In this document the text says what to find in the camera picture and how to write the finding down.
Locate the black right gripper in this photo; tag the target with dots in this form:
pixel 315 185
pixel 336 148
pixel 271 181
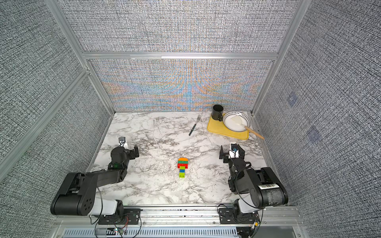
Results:
pixel 243 154

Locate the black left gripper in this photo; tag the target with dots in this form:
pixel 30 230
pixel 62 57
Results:
pixel 131 152

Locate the red lego brick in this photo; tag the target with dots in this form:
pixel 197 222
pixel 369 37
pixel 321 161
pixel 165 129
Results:
pixel 184 165

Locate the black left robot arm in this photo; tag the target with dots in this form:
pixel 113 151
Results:
pixel 77 193

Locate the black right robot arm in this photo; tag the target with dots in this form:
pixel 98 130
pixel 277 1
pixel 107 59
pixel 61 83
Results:
pixel 257 189

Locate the white patterned bowl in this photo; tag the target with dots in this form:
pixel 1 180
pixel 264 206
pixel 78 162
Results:
pixel 231 125

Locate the black mug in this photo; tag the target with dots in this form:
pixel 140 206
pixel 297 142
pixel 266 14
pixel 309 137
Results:
pixel 217 111

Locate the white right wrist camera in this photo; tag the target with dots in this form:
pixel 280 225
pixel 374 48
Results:
pixel 234 151

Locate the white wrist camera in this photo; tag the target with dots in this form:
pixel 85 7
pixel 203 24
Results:
pixel 122 142
pixel 234 151

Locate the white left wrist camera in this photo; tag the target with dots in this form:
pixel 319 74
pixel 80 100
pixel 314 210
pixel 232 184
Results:
pixel 122 142

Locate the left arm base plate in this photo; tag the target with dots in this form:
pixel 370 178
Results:
pixel 130 216

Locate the aluminium front rail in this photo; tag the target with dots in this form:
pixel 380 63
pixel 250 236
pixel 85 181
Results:
pixel 206 214

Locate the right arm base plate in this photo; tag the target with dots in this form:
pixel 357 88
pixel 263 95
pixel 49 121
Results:
pixel 230 216

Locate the aluminium frame corner post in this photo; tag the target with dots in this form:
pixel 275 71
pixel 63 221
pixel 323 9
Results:
pixel 63 23

